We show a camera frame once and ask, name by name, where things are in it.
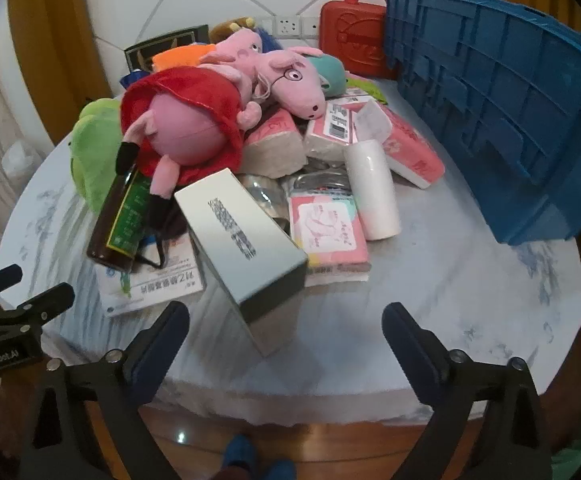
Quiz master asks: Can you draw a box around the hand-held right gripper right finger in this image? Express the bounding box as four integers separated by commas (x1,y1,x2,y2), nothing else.
381,302,566,480

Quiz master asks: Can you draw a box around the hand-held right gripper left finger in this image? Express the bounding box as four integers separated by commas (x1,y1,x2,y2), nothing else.
18,301,191,480

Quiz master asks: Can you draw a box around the white blue medicine box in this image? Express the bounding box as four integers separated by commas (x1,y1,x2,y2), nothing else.
95,235,206,317

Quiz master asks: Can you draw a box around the brown glass bottle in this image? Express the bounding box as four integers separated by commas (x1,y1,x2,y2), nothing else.
86,167,152,267

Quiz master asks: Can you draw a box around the silver rectangular box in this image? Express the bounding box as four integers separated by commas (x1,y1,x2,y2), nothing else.
174,167,308,358

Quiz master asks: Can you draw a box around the small pink tissue packet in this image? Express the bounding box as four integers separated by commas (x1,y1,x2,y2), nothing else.
288,192,371,276

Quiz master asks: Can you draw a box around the white paper roll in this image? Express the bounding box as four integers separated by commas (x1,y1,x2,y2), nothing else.
344,141,402,241

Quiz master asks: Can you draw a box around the green plush toy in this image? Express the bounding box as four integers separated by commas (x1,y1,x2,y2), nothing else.
70,97,124,213

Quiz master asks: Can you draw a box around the pig plush red dress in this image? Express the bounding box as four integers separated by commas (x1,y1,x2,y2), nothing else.
115,67,264,228

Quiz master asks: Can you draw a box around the blue plastic crate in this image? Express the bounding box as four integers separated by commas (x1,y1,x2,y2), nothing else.
383,0,581,246

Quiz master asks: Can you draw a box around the clear plastic bag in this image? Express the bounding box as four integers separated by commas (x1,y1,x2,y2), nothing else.
1,140,41,181

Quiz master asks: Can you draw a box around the person's blue shoe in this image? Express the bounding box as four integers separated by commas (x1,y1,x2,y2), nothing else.
223,435,258,470
258,460,296,480

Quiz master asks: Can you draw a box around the white curtain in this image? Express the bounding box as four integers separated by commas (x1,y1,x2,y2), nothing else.
0,25,54,231

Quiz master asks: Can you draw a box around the large pink flowered tissue pack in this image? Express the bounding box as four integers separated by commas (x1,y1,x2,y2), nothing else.
370,105,446,190

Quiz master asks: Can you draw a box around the clear plastic clipper packet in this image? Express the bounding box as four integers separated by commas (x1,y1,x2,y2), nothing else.
243,157,353,233

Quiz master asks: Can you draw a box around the green cloth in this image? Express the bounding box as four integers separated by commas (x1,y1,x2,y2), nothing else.
553,435,581,480

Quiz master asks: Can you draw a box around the green wipes packet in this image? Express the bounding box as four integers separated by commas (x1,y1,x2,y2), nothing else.
346,76,387,106

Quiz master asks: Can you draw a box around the pig plush with glasses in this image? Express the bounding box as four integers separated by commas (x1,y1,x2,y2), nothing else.
250,46,346,121

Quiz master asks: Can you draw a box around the black gold printed box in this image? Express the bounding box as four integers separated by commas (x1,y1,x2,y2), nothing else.
124,25,210,75

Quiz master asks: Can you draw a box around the pig plush orange dress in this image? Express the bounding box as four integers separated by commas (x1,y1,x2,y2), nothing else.
152,29,266,83

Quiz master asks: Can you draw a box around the red plastic carry case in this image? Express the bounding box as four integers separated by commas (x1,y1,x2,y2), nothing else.
319,0,398,81

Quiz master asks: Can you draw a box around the blue plush toy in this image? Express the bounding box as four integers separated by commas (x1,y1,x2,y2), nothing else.
258,27,284,53

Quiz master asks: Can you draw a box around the brown plush toy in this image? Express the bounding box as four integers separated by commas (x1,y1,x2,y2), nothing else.
209,16,255,43

